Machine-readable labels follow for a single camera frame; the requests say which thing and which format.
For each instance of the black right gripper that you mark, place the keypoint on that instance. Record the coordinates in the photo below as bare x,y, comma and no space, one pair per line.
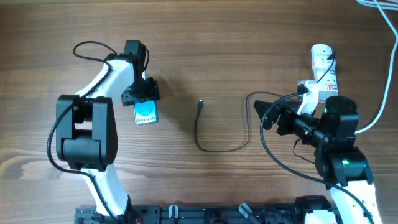
289,114

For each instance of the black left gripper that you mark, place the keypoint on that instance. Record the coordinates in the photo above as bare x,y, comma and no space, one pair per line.
151,94

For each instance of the white charger plug adapter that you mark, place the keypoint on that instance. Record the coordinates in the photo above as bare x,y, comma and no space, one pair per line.
322,62

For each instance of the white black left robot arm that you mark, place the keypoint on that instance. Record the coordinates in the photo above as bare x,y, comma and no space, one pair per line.
84,140

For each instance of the Galaxy S25 smartphone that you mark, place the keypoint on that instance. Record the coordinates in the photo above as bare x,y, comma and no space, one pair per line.
145,113

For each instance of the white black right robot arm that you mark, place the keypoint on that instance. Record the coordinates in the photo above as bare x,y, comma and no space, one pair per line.
341,166

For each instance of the black mounting rail base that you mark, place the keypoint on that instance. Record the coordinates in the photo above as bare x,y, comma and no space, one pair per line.
238,214

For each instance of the white power strip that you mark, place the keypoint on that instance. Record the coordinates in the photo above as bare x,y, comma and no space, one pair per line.
326,79

